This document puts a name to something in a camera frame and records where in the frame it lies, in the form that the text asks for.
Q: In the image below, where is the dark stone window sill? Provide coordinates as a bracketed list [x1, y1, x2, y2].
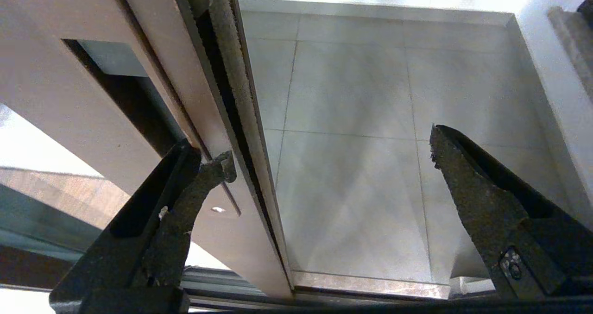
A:
[548, 6, 593, 101]

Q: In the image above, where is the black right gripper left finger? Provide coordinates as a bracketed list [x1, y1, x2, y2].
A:
[49, 139, 238, 305]

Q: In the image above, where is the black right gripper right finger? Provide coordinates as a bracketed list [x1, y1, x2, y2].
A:
[429, 124, 593, 301]

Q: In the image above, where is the brown framed sliding glass door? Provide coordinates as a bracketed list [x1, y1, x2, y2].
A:
[0, 0, 295, 301]

